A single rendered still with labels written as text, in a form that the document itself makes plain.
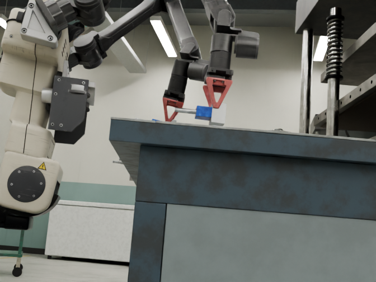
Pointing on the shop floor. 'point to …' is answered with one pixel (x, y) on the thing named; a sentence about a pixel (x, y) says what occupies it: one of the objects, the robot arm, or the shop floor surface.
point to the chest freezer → (90, 230)
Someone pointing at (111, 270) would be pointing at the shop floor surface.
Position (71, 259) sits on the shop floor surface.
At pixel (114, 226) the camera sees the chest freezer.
